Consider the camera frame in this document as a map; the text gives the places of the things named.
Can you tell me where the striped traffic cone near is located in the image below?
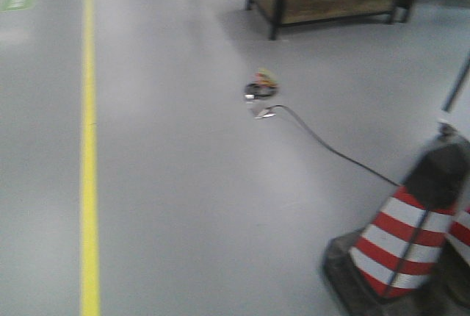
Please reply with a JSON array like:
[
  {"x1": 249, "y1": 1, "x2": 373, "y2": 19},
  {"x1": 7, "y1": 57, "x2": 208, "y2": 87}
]
[{"x1": 322, "y1": 133, "x2": 469, "y2": 315}]

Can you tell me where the striped traffic cone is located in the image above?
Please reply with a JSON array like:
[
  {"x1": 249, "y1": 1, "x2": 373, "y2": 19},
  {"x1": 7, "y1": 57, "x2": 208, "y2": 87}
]
[
  {"x1": 322, "y1": 133, "x2": 469, "y2": 315},
  {"x1": 441, "y1": 207, "x2": 469, "y2": 309}
]

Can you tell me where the striped traffic cone far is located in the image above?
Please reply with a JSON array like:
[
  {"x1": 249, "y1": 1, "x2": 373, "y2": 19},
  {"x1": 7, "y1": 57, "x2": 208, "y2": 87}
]
[{"x1": 441, "y1": 207, "x2": 469, "y2": 309}]

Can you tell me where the black floor cable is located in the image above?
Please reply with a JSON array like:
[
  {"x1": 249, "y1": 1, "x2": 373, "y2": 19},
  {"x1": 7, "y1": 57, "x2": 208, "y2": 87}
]
[{"x1": 256, "y1": 104, "x2": 401, "y2": 187}]

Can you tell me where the coiled cable bundle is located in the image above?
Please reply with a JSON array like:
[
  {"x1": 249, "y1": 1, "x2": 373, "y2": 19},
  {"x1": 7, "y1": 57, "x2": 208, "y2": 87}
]
[{"x1": 242, "y1": 67, "x2": 280, "y2": 103}]

